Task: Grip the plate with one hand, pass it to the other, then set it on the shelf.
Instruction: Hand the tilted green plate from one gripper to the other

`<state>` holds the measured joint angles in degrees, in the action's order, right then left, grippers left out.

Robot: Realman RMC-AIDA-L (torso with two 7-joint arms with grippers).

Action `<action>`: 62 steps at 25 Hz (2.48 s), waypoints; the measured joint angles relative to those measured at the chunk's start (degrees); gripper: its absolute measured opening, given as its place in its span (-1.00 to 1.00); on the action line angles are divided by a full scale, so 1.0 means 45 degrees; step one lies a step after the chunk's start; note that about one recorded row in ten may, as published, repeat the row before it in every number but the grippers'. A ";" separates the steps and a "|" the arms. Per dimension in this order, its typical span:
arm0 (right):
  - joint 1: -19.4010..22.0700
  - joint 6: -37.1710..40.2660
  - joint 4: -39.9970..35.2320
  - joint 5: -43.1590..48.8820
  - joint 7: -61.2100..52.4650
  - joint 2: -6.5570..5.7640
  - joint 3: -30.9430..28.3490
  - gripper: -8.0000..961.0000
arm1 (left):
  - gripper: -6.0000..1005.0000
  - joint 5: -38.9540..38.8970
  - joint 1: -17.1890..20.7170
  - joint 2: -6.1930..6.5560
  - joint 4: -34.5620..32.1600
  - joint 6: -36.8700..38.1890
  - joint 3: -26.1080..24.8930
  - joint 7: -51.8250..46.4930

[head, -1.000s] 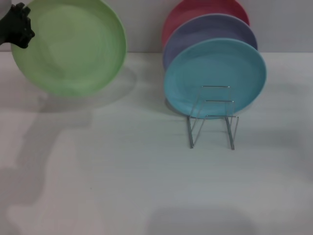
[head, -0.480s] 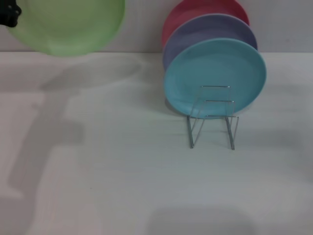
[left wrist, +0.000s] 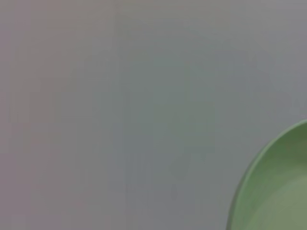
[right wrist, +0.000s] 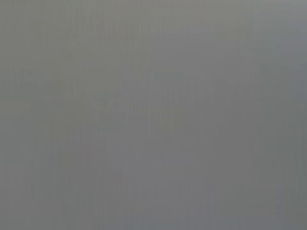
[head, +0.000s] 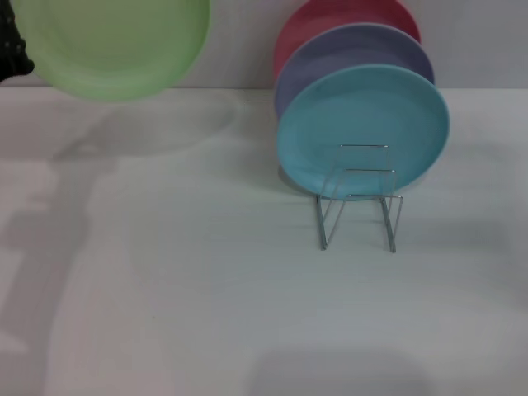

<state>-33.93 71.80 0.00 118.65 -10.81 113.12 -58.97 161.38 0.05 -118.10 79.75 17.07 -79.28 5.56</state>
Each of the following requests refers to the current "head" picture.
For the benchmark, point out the red plate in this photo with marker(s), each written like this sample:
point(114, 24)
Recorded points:
point(313, 24)

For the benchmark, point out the teal plate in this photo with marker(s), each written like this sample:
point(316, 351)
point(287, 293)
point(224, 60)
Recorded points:
point(354, 111)

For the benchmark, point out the purple plate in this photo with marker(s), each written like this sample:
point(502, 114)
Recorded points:
point(350, 49)

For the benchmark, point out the green plate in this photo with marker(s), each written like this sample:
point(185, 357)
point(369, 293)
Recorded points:
point(115, 45)

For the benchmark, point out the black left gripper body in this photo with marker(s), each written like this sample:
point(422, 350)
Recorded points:
point(12, 49)

